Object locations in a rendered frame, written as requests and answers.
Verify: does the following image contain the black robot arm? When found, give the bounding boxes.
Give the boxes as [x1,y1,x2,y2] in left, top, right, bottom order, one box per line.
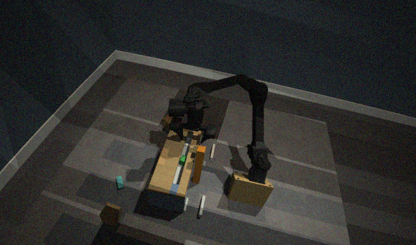
[168,74,272,184]

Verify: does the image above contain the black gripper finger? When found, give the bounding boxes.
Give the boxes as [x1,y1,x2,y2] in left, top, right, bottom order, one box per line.
[201,133,210,144]
[174,128,183,140]

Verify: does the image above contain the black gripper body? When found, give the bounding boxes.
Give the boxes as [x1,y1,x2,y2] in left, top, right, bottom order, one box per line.
[169,114,217,139]

